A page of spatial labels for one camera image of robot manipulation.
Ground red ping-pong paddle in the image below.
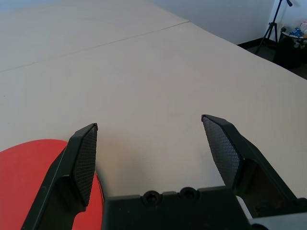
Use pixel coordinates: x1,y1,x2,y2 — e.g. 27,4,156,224
0,138,106,230

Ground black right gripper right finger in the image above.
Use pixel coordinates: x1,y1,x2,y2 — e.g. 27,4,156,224
201,114,300,204

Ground colourful toys pile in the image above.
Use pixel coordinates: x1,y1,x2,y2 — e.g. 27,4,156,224
287,21,307,47

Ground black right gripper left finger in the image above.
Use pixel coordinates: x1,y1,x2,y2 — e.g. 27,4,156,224
20,123,98,230

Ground tall black tripod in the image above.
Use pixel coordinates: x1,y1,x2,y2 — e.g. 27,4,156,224
254,0,294,55

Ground black waste bin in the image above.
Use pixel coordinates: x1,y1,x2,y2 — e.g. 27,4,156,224
273,26,307,70

